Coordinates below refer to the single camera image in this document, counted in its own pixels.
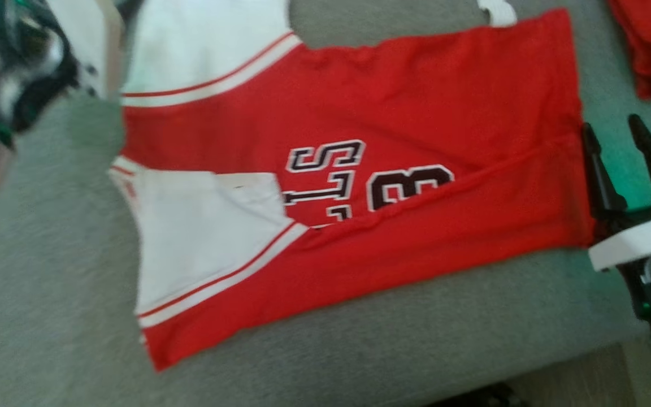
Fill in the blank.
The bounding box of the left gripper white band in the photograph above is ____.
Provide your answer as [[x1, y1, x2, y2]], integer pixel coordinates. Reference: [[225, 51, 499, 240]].
[[0, 0, 127, 149]]

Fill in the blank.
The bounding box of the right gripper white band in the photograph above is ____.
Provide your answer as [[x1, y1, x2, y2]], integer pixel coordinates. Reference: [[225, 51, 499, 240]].
[[581, 113, 651, 339]]

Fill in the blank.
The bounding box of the red and white sports jersey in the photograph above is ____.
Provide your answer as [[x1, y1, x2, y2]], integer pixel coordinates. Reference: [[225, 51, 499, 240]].
[[108, 0, 597, 374]]

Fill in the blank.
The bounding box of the grey fabric sofa seat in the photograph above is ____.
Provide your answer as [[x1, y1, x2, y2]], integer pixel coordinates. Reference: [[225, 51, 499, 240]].
[[0, 0, 651, 407]]

